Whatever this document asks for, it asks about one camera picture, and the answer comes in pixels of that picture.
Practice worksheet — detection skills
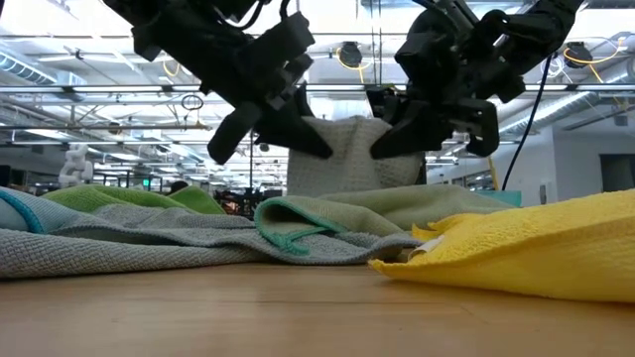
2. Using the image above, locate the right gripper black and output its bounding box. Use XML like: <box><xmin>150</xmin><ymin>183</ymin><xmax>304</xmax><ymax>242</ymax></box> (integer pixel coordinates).
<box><xmin>365</xmin><ymin>9</ymin><xmax>527</xmax><ymax>161</ymax></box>

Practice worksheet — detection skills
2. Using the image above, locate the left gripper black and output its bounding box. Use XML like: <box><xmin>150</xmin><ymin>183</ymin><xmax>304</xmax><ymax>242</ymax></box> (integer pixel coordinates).
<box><xmin>197</xmin><ymin>12</ymin><xmax>333</xmax><ymax>166</ymax></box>

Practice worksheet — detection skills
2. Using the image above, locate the light grey waffle towel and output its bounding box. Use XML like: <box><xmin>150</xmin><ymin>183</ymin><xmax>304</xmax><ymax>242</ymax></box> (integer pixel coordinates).
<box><xmin>286</xmin><ymin>115</ymin><xmax>428</xmax><ymax>198</ymax></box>

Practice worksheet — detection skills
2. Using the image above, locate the pale green teal-edged towel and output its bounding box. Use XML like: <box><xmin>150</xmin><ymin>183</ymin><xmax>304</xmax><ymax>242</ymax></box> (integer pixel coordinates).
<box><xmin>253</xmin><ymin>183</ymin><xmax>518</xmax><ymax>258</ymax></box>

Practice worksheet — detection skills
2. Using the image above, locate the grey microfiber towel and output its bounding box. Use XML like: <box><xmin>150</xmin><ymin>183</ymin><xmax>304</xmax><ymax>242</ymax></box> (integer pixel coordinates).
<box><xmin>0</xmin><ymin>202</ymin><xmax>423</xmax><ymax>281</ymax></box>

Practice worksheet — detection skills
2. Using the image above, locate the yellow microfiber towel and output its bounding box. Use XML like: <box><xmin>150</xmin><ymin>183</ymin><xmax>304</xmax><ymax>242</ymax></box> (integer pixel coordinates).
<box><xmin>369</xmin><ymin>187</ymin><xmax>635</xmax><ymax>304</ymax></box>

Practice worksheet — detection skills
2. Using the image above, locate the bright green microfiber towel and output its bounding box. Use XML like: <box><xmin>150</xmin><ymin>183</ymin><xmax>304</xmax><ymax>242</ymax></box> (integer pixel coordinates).
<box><xmin>42</xmin><ymin>183</ymin><xmax>227</xmax><ymax>216</ymax></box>

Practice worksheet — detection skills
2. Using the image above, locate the light blue microfiber towel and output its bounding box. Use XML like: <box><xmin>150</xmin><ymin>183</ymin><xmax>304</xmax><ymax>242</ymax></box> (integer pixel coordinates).
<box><xmin>0</xmin><ymin>185</ymin><xmax>95</xmax><ymax>235</ymax></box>

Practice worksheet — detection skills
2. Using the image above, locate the teal plastic bin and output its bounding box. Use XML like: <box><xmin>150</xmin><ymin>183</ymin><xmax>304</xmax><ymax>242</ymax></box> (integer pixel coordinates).
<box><xmin>474</xmin><ymin>189</ymin><xmax>524</xmax><ymax>208</ymax></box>

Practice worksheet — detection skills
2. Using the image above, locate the long horizontal light bar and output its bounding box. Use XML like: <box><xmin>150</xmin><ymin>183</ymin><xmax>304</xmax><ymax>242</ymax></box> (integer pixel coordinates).
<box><xmin>0</xmin><ymin>82</ymin><xmax>635</xmax><ymax>94</ymax></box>

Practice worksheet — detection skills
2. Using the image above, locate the white robot figure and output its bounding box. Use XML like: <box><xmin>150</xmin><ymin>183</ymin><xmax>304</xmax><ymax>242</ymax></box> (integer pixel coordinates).
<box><xmin>58</xmin><ymin>143</ymin><xmax>95</xmax><ymax>190</ymax></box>

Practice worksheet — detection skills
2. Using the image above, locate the yellow cable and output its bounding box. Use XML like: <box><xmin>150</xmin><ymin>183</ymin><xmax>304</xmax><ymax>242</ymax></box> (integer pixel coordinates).
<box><xmin>487</xmin><ymin>155</ymin><xmax>501</xmax><ymax>192</ymax></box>

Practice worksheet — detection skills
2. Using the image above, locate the dark right arm cable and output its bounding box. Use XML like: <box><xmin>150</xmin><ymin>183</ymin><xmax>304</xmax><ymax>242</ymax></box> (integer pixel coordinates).
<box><xmin>500</xmin><ymin>52</ymin><xmax>556</xmax><ymax>193</ymax></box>

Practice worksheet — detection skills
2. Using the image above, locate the black ceiling cord reel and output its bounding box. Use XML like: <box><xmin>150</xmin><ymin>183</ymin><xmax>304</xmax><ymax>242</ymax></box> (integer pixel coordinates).
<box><xmin>563</xmin><ymin>41</ymin><xmax>592</xmax><ymax>69</ymax></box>
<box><xmin>335</xmin><ymin>41</ymin><xmax>367</xmax><ymax>70</ymax></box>

